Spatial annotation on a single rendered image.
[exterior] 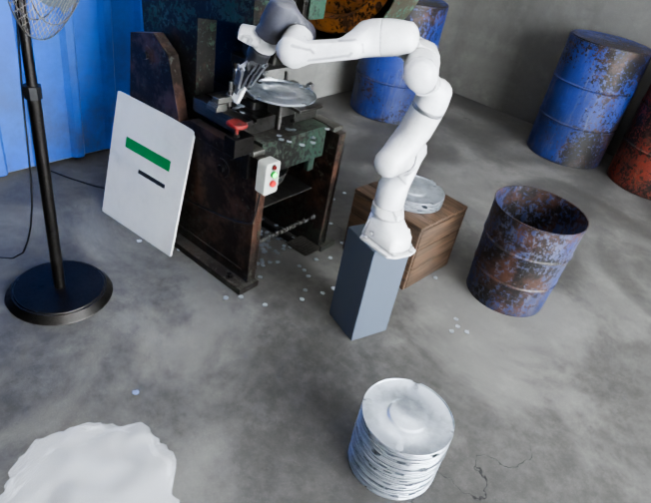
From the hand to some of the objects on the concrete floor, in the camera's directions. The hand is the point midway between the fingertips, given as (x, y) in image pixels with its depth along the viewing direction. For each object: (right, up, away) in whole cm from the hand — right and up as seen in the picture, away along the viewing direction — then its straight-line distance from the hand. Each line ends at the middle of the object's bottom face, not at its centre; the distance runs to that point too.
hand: (239, 93), depth 193 cm
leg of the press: (-3, -32, +107) cm, 112 cm away
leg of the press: (-38, -51, +70) cm, 94 cm away
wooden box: (+66, -58, +89) cm, 125 cm away
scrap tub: (+119, -75, +80) cm, 162 cm away
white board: (-56, -44, +74) cm, 103 cm away
